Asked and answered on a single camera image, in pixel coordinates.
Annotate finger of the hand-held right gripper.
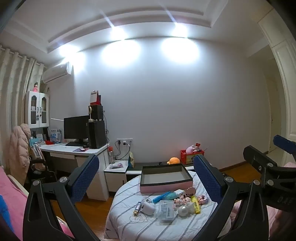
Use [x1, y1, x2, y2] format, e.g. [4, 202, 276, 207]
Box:
[243, 145, 296, 188]
[273, 134, 296, 160]

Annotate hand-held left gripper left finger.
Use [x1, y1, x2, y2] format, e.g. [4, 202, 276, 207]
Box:
[23, 154, 100, 241]

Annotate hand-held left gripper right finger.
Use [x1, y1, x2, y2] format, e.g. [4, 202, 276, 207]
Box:
[193, 154, 270, 241]

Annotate yellow highlighter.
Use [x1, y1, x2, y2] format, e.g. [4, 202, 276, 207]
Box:
[191, 196, 201, 214]

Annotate pearl white ball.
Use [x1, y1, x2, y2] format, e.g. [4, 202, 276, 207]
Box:
[178, 205, 190, 218]

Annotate pink box with black rim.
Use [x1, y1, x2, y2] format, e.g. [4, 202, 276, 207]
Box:
[139, 163, 193, 194]

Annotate blue plastic case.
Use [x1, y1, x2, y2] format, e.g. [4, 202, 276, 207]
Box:
[153, 191, 173, 203]

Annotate clear plastic box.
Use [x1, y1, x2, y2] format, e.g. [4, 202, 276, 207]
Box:
[158, 200, 175, 225]

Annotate white charger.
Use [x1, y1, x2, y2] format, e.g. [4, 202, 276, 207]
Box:
[140, 200, 156, 216]

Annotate white desk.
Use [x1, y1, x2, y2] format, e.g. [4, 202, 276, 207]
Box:
[38, 142, 110, 201]

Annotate red plastic crate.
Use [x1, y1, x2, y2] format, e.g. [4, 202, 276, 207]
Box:
[180, 149, 205, 164]

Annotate white nightstand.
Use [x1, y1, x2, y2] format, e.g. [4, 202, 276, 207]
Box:
[104, 160, 130, 193]

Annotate black computer tower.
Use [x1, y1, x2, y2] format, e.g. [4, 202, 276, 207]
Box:
[88, 120, 107, 149]

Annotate blue and white box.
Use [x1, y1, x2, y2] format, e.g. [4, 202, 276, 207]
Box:
[50, 129, 62, 144]

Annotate black computer monitor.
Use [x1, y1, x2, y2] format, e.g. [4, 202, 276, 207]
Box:
[63, 115, 90, 146]

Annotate white wardrobe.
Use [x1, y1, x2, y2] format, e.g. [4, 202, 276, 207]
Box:
[257, 14, 296, 167]

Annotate black speaker box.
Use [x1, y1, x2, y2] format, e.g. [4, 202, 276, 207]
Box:
[88, 105, 104, 121]

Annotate pink puffer jacket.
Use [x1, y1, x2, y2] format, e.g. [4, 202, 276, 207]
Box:
[9, 123, 31, 186]

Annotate pink blanket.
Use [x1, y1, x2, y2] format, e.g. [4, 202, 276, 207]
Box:
[0, 166, 74, 241]

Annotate white striped quilt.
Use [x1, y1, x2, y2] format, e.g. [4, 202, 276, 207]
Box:
[105, 170, 232, 241]

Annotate red desk calendar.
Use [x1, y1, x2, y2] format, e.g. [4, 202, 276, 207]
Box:
[90, 90, 102, 106]

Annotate white glass-door cabinet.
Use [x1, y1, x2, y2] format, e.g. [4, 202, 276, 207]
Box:
[24, 91, 50, 129]

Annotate white air conditioner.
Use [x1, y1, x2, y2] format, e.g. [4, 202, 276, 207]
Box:
[42, 61, 73, 84]

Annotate beige curtain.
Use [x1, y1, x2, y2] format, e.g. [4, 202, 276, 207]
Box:
[0, 45, 44, 167]

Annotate black power cables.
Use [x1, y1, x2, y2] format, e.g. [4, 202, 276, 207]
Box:
[115, 141, 130, 161]

